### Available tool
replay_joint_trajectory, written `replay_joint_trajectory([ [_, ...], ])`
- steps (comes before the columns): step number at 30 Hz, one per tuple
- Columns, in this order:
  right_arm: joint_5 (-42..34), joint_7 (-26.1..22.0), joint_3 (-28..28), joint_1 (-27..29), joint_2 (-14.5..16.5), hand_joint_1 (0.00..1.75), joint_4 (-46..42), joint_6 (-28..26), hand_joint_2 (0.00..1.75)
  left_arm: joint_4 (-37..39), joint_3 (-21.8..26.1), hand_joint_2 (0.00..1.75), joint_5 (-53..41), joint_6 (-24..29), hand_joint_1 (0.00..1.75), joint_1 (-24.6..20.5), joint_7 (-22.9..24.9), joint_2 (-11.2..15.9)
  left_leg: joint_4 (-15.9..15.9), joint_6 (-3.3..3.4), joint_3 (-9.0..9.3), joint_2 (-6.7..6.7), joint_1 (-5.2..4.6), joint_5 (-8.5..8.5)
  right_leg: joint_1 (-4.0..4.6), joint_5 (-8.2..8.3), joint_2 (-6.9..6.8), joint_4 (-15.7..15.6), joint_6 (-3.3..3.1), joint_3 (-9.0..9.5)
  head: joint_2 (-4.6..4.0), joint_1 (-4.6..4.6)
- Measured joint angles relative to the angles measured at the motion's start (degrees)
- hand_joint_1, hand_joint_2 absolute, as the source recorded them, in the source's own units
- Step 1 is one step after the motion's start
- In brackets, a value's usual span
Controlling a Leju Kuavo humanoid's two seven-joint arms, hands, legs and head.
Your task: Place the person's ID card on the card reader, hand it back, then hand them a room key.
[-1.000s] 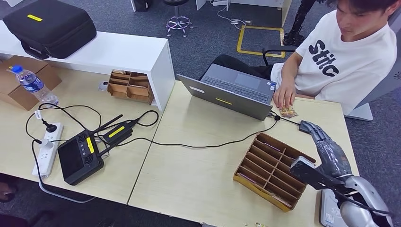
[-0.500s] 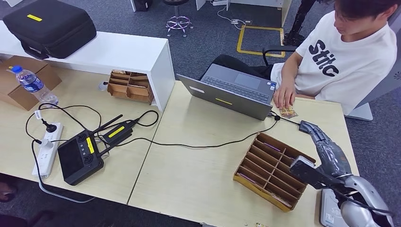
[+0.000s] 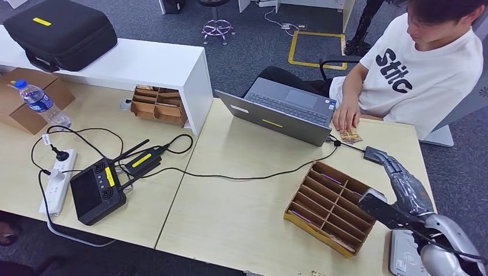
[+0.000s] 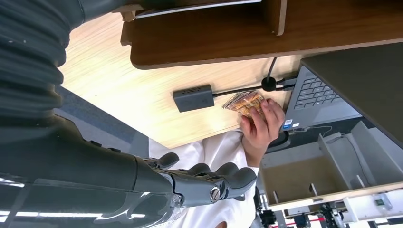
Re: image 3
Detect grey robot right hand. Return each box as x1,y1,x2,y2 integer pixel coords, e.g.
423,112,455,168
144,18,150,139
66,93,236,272
365,146,436,219

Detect person's right hand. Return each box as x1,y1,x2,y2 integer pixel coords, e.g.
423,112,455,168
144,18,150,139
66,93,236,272
332,99,361,134

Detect large cardboard divider tray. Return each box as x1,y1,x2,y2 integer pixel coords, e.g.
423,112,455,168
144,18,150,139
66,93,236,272
283,160,382,259

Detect autumn print card pile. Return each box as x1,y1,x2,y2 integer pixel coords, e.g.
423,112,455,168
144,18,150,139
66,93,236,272
339,128,363,145

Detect grey white card reader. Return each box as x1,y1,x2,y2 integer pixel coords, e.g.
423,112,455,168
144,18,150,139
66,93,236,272
388,228,432,276

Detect person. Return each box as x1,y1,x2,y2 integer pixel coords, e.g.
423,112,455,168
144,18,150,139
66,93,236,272
243,0,485,141

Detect small black adapter box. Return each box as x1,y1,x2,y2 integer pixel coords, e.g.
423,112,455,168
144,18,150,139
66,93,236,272
363,145,384,163

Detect black office chair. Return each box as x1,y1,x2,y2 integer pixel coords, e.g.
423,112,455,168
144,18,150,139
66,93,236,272
319,55,363,81

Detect grey laptop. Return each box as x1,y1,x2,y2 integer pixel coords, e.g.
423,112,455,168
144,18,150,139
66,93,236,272
214,78,337,147

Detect black jointed stand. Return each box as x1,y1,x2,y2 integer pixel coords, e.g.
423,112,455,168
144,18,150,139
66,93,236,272
345,0,386,57

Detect white office desk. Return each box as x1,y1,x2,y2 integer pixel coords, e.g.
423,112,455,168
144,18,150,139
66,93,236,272
238,0,357,35

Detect small cardboard divider tray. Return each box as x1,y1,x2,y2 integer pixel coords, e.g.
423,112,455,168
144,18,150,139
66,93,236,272
129,85,188,128

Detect black computer tower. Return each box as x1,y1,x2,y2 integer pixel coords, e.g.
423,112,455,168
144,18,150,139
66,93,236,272
163,0,188,16

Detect black module yellow label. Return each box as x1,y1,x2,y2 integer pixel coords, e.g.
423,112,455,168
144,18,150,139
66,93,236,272
123,146,166,178

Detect white desk shelf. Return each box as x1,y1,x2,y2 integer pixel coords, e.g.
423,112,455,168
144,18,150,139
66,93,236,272
0,25,214,137

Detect black screen remote controller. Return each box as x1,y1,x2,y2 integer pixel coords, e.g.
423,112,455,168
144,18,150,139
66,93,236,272
69,139,151,227

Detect black power plug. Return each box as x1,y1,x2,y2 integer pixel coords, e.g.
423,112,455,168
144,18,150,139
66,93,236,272
50,144,71,163

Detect white plug adapter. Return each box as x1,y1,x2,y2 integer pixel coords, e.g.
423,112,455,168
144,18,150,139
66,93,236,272
43,168,67,182

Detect white power strip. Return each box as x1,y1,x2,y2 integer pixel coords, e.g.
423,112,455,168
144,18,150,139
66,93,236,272
39,149,78,217

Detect black carrying case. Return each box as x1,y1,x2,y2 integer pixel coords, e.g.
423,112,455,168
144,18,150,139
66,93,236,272
2,0,119,73

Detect blue cap water bottle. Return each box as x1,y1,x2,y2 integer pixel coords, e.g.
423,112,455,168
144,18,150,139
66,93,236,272
12,79,72,128

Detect brown cardboard box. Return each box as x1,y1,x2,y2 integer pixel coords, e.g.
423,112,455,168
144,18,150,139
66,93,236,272
0,67,76,135

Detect bystander foot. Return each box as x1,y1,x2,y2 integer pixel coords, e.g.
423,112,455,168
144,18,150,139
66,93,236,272
0,221,22,248

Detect short black adapter cable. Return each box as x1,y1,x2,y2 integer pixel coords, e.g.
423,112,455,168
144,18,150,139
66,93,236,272
327,136,366,153

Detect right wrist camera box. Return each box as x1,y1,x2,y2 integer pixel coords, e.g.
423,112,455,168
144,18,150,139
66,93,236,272
357,189,420,231

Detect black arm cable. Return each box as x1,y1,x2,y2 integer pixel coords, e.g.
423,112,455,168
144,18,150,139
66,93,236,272
404,224,488,263

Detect white floor cable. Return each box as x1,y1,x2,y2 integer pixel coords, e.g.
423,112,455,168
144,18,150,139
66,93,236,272
264,7,308,38

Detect long thin black cable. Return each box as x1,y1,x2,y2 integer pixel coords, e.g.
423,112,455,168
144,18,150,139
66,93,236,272
113,133,341,181

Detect looped black plug cable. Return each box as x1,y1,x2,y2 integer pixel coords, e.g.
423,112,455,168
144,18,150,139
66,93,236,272
30,125,125,173

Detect thick power strip cord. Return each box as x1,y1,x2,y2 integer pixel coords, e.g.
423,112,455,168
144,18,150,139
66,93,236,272
38,170,118,248

